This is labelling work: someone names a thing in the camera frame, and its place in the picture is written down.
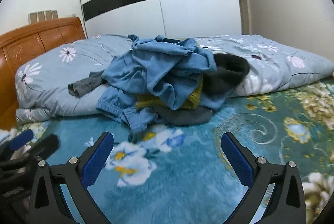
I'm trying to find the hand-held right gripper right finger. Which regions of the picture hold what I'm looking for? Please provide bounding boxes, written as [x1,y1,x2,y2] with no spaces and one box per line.
[221,132,306,224]

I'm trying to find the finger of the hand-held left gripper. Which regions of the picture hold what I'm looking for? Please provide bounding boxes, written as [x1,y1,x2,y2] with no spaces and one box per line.
[29,134,61,160]
[8,130,34,151]

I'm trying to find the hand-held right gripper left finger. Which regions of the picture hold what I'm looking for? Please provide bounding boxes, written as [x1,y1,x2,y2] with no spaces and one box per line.
[27,132,114,224]

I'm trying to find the blue sweater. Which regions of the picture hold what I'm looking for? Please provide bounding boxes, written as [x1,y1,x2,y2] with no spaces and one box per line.
[102,34,217,111]

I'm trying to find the teal floral blanket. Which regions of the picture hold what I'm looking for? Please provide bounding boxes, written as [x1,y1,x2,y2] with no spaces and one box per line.
[0,75,334,224]

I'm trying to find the grey-blue floral quilt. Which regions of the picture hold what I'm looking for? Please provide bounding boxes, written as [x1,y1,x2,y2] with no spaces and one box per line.
[14,34,334,124]

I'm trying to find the small grey garment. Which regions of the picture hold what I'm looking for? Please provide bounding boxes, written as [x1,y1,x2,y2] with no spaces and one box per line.
[68,71,110,98]

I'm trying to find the dark grey garment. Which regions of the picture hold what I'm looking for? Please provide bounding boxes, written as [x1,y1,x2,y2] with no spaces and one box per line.
[153,105,213,127]

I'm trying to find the olive yellow sweater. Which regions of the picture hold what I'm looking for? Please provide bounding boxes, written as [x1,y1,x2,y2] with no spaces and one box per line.
[136,78,204,111]

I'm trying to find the black garment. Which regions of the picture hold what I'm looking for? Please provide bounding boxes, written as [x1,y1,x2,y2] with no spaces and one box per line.
[202,53,250,99]

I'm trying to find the wooden headboard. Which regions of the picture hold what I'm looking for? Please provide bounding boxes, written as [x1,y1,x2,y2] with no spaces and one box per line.
[0,17,86,131]

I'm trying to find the wall switch panel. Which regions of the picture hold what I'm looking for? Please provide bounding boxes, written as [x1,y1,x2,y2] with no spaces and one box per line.
[28,10,58,24]

